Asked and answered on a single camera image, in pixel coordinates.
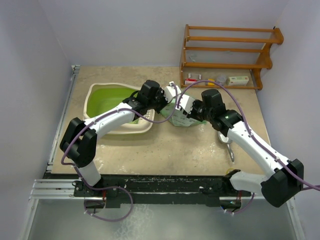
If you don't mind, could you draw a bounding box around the grey round container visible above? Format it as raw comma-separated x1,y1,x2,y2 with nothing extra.
216,74,228,85

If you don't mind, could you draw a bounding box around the silver metal scoop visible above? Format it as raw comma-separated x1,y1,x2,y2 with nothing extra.
217,131,235,163

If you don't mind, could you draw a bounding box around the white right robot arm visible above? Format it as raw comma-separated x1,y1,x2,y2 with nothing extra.
179,89,304,208

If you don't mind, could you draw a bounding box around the beige green litter box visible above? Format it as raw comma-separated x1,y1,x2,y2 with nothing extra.
82,82,153,135

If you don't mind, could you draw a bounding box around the red white small box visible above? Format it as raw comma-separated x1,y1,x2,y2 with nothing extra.
184,78,198,85

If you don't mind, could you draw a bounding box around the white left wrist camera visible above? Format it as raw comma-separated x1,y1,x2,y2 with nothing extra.
163,81,182,103

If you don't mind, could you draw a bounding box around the wooden shelf rack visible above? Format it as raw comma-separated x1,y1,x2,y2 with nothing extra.
179,24,285,90

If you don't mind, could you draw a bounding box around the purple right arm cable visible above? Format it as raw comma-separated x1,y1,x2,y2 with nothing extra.
176,79,320,217

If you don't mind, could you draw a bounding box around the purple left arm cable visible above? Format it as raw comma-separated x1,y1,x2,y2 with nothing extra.
61,84,179,222

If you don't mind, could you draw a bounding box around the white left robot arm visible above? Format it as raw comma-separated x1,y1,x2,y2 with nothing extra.
59,80,180,196

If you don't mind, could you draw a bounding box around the green cat litter bag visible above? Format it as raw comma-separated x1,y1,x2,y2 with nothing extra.
160,95,207,127

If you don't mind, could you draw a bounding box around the green white carton box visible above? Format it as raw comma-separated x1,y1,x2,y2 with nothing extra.
226,76,250,86

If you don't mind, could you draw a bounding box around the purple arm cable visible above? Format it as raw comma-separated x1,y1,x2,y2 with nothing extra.
61,84,179,222
176,79,320,217

